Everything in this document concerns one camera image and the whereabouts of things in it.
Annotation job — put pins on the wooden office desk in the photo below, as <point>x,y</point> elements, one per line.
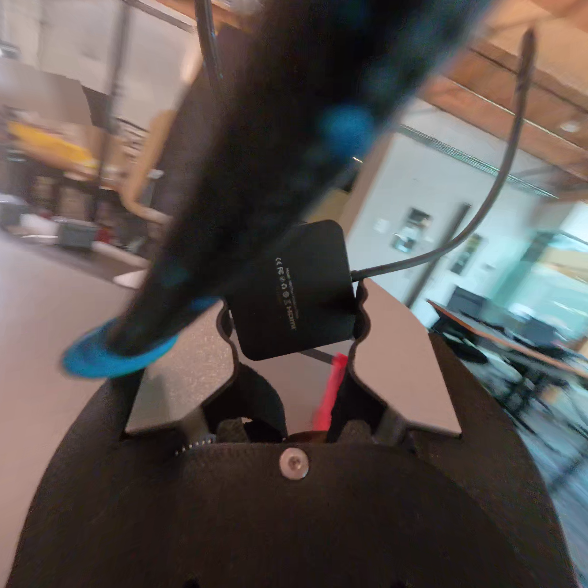
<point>482,333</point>

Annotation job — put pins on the black office chair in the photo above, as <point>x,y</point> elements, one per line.
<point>464,301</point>

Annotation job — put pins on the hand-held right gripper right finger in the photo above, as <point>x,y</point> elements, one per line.
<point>399,358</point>

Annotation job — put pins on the black square adapter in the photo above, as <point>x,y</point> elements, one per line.
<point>303,294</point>

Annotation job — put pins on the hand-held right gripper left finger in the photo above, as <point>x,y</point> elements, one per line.
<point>193,367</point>

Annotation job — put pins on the dark framed wall sign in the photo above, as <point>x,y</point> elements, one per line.
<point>412,229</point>

